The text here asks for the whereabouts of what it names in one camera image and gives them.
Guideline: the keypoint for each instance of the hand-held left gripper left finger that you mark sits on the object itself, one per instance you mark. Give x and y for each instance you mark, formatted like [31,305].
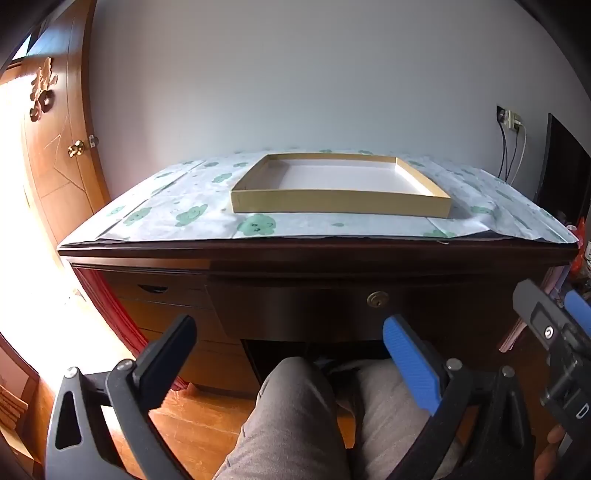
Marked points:
[168,353]

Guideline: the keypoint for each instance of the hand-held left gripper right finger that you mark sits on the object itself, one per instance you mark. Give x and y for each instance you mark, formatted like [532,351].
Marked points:
[408,364]

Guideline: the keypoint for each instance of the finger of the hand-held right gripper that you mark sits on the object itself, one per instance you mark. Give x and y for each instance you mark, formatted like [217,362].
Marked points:
[535,314]
[579,311]

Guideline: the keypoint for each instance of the shallow cardboard tray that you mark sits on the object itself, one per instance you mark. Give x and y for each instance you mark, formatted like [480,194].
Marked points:
[337,177]

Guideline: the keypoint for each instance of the dark wooden side drawer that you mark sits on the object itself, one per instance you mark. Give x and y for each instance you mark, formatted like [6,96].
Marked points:
[184,321]
[184,295]
[207,364]

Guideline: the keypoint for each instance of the person's right hand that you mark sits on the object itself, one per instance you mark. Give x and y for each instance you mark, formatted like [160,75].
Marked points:
[547,461]

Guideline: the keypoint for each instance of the person's right leg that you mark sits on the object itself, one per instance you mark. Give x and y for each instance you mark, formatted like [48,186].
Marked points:
[383,429]

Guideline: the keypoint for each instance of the person's leg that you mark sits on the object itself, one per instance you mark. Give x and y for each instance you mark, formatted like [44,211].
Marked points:
[286,424]
[383,429]

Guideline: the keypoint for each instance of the person's left leg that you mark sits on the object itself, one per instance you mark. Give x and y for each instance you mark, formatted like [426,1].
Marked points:
[286,424]

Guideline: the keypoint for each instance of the cloud print tablecloth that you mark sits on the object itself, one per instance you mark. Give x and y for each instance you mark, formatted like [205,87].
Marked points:
[184,217]

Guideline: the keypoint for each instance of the black monitor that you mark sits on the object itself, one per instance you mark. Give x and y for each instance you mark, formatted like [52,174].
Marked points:
[563,175]

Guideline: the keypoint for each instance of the dark wooden desk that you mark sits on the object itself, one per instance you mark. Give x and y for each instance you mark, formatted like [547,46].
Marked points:
[286,265]

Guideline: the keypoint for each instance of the wooden door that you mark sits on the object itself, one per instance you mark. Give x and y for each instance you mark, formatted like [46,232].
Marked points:
[64,175]

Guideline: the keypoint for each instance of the brass door knob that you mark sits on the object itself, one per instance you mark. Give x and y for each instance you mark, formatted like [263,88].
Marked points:
[76,148]

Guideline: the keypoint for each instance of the carved wooden door ornament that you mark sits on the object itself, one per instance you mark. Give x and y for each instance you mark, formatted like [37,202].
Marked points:
[44,97]

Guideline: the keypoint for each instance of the transom window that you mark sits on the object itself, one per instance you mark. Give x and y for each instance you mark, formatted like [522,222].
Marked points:
[37,48]

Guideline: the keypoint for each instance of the wall outlet with plugs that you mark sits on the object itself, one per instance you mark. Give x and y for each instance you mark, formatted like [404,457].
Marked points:
[510,117]

